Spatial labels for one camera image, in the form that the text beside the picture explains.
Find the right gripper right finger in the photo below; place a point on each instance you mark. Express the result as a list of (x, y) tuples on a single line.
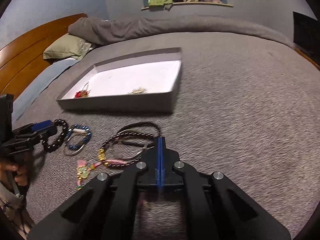
[(167, 158)]

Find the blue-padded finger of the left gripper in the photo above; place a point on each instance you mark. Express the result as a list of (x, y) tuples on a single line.
[(41, 125)]

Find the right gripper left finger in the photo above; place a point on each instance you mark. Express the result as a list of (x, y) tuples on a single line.
[(151, 157)]

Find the thin silver bangle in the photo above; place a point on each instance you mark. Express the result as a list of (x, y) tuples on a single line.
[(76, 131)]

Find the left patterned sleeve forearm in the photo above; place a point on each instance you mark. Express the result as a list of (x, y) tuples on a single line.
[(14, 207)]

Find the person's left hand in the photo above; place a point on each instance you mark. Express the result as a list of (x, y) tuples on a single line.
[(21, 177)]

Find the blue bed sheet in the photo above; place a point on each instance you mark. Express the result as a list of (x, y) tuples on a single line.
[(38, 85)]

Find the wooden headboard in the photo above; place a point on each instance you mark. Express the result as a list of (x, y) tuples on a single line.
[(21, 59)]

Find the grey shallow cardboard tray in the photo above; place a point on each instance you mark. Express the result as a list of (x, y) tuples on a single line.
[(143, 82)]

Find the olive green pillow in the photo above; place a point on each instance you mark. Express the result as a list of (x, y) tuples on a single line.
[(68, 46)]

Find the grey bed cover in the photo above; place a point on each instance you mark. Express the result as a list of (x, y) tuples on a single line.
[(247, 107)]

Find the grey rolled blanket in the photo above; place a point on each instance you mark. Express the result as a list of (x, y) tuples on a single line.
[(103, 32)]

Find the green cloth on sill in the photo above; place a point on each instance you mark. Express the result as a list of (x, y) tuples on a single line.
[(162, 3)]

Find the wooden window sill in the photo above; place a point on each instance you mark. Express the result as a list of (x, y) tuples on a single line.
[(191, 3)]

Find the wooden tv stand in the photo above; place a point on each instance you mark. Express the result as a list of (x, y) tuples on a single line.
[(305, 56)]

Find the black monitor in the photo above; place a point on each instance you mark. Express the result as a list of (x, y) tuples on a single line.
[(306, 34)]

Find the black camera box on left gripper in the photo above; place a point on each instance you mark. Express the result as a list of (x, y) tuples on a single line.
[(6, 108)]

